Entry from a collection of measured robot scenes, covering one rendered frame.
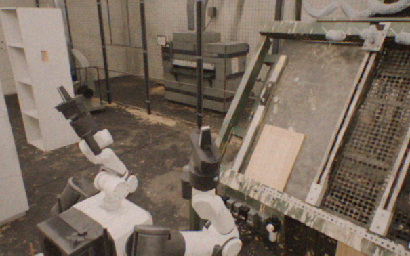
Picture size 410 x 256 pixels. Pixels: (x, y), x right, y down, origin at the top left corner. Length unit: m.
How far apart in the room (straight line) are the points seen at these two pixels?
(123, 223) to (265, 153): 1.42
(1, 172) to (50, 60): 2.12
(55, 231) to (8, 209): 2.69
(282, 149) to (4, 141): 2.55
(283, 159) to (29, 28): 3.93
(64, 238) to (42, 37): 4.27
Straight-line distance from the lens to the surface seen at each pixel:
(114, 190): 1.03
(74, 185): 1.25
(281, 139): 2.24
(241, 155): 2.32
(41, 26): 5.11
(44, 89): 5.17
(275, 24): 2.62
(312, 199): 2.01
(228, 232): 1.10
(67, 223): 1.10
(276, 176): 2.18
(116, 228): 1.03
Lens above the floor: 1.97
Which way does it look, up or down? 20 degrees down
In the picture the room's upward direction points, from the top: straight up
